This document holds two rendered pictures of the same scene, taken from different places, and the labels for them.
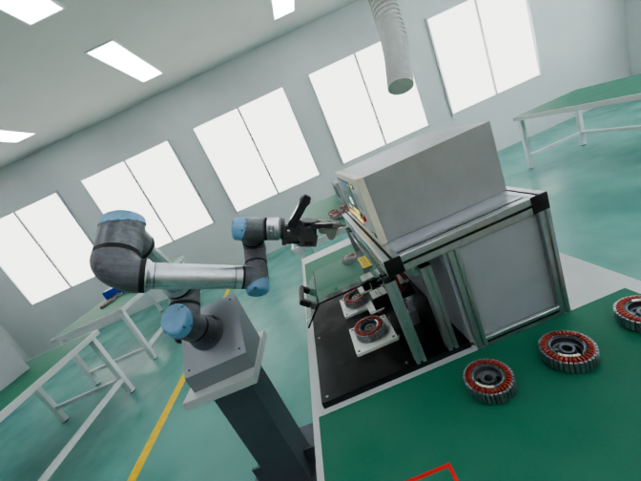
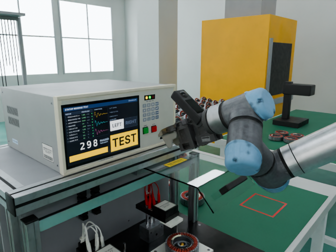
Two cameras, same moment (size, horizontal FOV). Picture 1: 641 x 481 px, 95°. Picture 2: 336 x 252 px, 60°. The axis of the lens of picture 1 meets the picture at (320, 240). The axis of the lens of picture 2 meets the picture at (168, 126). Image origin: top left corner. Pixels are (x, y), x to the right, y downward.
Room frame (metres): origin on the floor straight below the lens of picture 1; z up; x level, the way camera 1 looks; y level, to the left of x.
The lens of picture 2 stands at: (1.58, 0.49, 1.42)
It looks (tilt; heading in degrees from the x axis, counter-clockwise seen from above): 14 degrees down; 220
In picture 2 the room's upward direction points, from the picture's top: straight up
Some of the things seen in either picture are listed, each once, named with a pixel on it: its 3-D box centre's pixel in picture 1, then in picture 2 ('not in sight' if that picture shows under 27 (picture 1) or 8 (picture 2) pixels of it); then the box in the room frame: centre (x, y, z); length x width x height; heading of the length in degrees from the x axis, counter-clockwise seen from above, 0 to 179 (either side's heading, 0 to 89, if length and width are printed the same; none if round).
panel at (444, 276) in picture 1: (412, 260); (104, 201); (1.01, -0.29, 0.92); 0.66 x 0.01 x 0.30; 178
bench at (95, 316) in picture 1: (145, 309); not in sight; (4.17, 2.76, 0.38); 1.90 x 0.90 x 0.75; 178
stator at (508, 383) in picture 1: (488, 380); (192, 198); (0.56, -0.23, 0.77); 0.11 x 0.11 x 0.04
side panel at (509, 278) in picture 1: (508, 281); not in sight; (0.68, -0.42, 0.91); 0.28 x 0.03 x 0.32; 88
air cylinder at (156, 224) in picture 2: (407, 313); (151, 229); (0.90, -0.17, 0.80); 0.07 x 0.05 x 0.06; 178
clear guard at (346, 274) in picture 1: (350, 279); (193, 174); (0.84, -0.03, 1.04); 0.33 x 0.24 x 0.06; 88
